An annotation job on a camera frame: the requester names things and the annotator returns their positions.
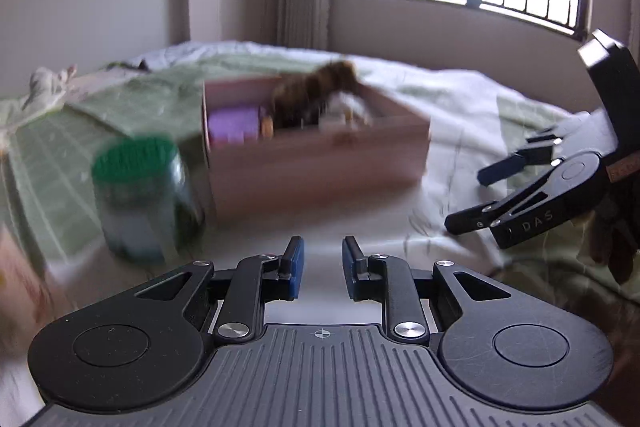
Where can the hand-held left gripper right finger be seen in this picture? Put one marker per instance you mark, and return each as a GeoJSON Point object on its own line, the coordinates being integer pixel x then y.
{"type": "Point", "coordinates": [350, 267]}

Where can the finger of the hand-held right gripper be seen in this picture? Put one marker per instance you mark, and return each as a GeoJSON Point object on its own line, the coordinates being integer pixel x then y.
{"type": "Point", "coordinates": [505, 169]}
{"type": "Point", "coordinates": [480, 219]}

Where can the glass jar with green lid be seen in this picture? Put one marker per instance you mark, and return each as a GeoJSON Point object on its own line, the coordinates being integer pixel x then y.
{"type": "Point", "coordinates": [145, 207]}

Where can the pink storage box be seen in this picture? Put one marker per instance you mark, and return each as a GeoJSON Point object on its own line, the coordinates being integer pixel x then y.
{"type": "Point", "coordinates": [310, 167]}

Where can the white tissue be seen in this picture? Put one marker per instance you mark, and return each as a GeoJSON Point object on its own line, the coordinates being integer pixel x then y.
{"type": "Point", "coordinates": [345, 112]}

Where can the purple soft roll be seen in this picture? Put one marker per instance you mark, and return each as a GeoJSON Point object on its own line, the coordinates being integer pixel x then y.
{"type": "Point", "coordinates": [232, 124]}

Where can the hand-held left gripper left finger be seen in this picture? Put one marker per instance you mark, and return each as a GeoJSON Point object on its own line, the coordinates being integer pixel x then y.
{"type": "Point", "coordinates": [296, 267]}

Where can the brown plush toy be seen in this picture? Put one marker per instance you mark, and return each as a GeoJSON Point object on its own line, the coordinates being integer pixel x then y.
{"type": "Point", "coordinates": [310, 92]}

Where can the pale green cloth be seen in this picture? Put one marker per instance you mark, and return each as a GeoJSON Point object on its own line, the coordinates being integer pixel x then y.
{"type": "Point", "coordinates": [15, 117]}

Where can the green grid bedsheet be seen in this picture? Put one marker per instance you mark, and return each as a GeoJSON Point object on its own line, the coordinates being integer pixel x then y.
{"type": "Point", "coordinates": [50, 167]}

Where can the person's right hand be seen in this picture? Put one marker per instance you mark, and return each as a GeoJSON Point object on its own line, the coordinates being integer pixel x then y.
{"type": "Point", "coordinates": [620, 247]}

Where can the crumpled white cloth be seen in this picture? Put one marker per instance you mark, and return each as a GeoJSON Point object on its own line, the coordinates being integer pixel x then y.
{"type": "Point", "coordinates": [45, 82]}

